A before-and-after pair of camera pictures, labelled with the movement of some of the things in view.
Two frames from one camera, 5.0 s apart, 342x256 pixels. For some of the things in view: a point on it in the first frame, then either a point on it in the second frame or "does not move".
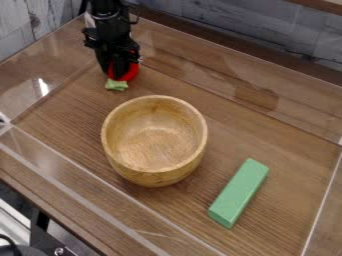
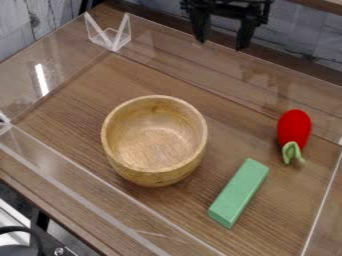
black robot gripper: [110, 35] -> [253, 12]
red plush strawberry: [120, 84] -> [295, 130]
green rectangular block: [239, 193] does not move
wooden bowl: [154, 137] does not move
